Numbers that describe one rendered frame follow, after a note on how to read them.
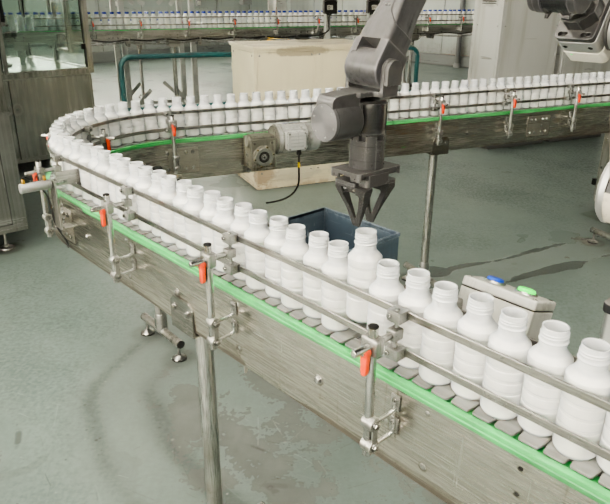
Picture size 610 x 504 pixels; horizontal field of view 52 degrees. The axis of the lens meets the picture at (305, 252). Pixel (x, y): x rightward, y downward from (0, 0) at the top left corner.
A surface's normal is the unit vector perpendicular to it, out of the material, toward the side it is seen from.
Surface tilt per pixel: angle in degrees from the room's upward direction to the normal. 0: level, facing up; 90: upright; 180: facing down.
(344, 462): 0
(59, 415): 0
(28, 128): 90
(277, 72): 90
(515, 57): 90
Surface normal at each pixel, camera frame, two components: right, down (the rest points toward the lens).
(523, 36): 0.39, 0.36
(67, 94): 0.67, 0.29
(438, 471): -0.74, 0.25
